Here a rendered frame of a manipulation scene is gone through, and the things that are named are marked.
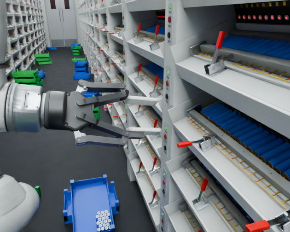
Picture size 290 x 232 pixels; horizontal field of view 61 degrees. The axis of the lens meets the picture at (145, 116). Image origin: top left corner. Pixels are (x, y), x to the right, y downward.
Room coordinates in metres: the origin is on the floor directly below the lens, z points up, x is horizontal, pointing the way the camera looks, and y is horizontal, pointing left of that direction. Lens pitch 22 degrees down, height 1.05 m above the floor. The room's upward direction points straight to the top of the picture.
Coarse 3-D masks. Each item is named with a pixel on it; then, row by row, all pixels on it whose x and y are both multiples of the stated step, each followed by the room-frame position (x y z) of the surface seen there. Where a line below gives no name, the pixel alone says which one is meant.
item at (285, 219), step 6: (282, 216) 0.30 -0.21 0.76; (288, 216) 0.29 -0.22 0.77; (258, 222) 0.29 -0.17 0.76; (264, 222) 0.28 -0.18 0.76; (270, 222) 0.29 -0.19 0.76; (276, 222) 0.29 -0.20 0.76; (282, 222) 0.29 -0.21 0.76; (246, 228) 0.28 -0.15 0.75; (252, 228) 0.27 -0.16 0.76; (258, 228) 0.27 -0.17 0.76; (264, 228) 0.28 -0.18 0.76
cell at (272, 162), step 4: (284, 152) 0.43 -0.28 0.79; (288, 152) 0.43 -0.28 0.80; (276, 156) 0.43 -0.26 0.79; (280, 156) 0.42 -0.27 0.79; (284, 156) 0.42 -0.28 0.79; (288, 156) 0.42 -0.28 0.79; (268, 160) 0.42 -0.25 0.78; (272, 160) 0.42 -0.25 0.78; (276, 160) 0.42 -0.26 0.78; (280, 160) 0.42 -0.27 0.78; (284, 160) 0.42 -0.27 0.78; (272, 164) 0.41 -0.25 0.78; (276, 164) 0.41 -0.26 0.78
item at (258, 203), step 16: (208, 96) 0.75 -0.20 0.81; (176, 112) 0.72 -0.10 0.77; (176, 128) 0.69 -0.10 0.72; (192, 128) 0.65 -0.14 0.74; (208, 160) 0.50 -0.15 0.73; (224, 160) 0.48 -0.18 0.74; (224, 176) 0.44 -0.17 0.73; (240, 176) 0.42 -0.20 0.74; (240, 192) 0.39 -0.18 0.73; (256, 192) 0.38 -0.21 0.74; (272, 192) 0.37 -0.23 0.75; (256, 208) 0.34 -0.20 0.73; (272, 208) 0.34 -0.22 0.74; (288, 208) 0.33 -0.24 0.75
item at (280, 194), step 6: (192, 120) 0.69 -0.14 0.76; (198, 126) 0.65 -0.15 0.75; (222, 144) 0.53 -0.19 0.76; (228, 150) 0.51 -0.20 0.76; (234, 156) 0.48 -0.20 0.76; (258, 174) 0.41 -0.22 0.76; (264, 180) 0.39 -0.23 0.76; (270, 186) 0.37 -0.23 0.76; (282, 198) 0.34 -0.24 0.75; (288, 204) 0.33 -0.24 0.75
